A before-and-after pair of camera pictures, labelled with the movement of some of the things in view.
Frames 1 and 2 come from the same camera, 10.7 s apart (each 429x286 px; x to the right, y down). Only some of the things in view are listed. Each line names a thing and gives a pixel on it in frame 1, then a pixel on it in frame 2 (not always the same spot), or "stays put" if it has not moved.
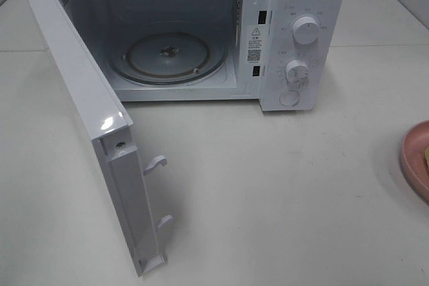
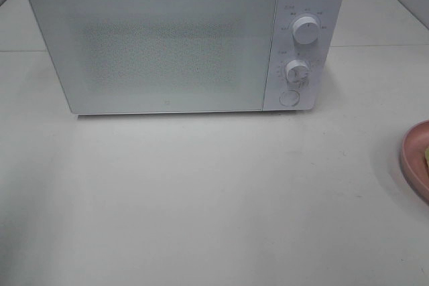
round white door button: x=289 y=98 stays put
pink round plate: x=414 y=144 stays put
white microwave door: x=109 y=124 to x=159 y=48
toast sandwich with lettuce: x=426 y=156 stays put
